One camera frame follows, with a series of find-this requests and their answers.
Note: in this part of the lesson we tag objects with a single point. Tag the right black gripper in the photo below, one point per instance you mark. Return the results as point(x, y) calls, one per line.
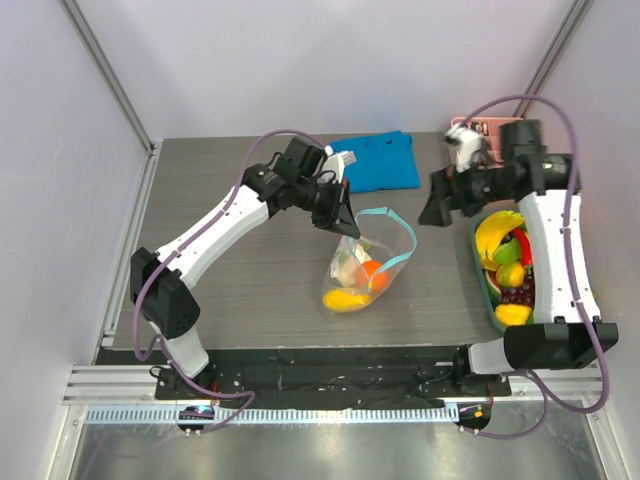
point(447, 190)

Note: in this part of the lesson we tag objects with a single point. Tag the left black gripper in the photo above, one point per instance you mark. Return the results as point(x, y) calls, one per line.
point(345, 225)

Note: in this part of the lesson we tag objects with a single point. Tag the toy cauliflower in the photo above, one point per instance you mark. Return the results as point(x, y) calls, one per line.
point(347, 261)

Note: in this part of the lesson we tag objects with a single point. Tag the clear zip top bag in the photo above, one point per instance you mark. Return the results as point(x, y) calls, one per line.
point(393, 242)

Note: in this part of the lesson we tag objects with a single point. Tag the toy orange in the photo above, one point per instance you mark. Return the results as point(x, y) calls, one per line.
point(372, 278)

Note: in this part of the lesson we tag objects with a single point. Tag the yellow toy mango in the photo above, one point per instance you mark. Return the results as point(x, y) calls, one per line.
point(346, 300)

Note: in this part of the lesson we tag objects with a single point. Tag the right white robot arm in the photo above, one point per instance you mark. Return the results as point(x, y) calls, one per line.
point(567, 332)

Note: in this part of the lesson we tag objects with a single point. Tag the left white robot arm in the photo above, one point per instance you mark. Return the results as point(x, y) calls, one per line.
point(304, 176)

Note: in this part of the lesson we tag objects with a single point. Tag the blue folded cloth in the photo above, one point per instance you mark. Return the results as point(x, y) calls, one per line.
point(383, 162)

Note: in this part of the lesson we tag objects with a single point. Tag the pink compartment tray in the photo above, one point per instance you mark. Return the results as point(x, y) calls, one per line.
point(489, 127)

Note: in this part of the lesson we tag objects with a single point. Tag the teal fruit tray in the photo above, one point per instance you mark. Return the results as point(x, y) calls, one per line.
point(490, 306)

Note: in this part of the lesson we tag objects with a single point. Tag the green toy starfruit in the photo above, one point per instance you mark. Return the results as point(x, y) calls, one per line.
point(508, 252)

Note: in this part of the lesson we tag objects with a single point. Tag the red toy chili pepper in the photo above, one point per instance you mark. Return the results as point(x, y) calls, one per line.
point(524, 243)

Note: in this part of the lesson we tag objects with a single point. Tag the toy watermelon slice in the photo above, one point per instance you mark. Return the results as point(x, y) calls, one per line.
point(494, 289)

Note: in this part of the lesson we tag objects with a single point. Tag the toy grapes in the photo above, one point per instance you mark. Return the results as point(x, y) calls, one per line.
point(523, 295)

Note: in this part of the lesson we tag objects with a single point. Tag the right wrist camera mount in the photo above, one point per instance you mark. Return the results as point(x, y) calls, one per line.
point(468, 146)

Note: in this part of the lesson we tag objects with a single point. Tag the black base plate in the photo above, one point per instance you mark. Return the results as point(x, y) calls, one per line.
point(332, 378)

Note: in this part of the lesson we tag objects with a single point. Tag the slotted cable duct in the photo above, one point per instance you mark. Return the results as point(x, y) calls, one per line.
point(184, 414)

